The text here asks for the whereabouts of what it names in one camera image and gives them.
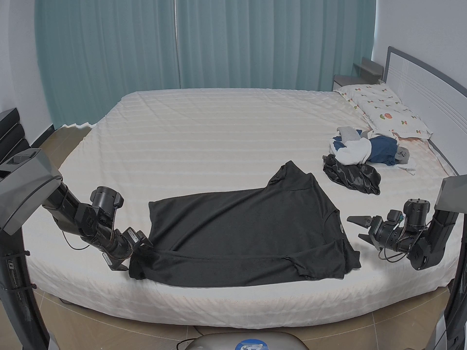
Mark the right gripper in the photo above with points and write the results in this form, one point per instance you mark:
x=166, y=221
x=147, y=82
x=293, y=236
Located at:
x=383, y=235

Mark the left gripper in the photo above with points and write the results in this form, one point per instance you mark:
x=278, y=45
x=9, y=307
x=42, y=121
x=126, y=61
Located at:
x=118, y=261

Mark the black T-shirt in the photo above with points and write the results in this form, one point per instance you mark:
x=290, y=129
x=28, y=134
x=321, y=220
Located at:
x=237, y=232

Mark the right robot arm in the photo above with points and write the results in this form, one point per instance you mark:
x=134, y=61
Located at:
x=416, y=213

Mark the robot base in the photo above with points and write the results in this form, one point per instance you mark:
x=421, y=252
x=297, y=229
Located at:
x=248, y=341

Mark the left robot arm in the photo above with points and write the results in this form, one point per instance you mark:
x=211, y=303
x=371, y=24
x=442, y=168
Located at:
x=105, y=199

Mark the pile of clothes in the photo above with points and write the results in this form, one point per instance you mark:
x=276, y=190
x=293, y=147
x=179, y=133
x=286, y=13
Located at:
x=379, y=151

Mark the bed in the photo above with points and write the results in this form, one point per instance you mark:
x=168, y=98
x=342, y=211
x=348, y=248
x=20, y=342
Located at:
x=219, y=140

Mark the black shiny garment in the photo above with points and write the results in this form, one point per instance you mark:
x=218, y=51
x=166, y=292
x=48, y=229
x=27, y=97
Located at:
x=352, y=175

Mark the white printed pillow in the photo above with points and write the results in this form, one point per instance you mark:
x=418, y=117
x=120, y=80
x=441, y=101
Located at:
x=386, y=109

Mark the grey bedside table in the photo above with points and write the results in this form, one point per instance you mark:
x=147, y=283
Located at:
x=346, y=82

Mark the black chest of drawers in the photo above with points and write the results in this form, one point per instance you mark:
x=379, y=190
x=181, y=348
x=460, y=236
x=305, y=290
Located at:
x=9, y=133

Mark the blue-green curtain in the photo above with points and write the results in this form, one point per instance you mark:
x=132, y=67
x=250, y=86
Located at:
x=273, y=31
x=105, y=42

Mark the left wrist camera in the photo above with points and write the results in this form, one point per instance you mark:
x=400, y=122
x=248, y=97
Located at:
x=135, y=237

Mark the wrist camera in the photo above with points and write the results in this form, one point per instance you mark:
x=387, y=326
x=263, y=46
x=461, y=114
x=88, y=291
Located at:
x=394, y=218
x=135, y=237

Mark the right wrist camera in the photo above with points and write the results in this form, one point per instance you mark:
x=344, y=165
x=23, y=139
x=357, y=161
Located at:
x=394, y=218

